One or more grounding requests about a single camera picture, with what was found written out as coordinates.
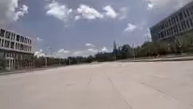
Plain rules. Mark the row of trees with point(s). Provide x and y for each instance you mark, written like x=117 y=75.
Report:
x=127 y=51

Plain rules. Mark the tall dark tower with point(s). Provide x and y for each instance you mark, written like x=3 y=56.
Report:
x=115 y=46

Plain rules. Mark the pale pole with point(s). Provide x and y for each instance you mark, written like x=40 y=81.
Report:
x=46 y=61

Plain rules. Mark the grey building with window rows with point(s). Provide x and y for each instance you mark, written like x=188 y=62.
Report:
x=182 y=21

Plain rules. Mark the pale stone slab plaza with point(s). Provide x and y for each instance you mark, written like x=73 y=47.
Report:
x=97 y=90

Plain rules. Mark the dark kerb strip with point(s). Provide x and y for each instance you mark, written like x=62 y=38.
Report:
x=172 y=59

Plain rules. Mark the white building with grid windows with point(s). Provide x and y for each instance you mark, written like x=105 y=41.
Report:
x=6 y=43

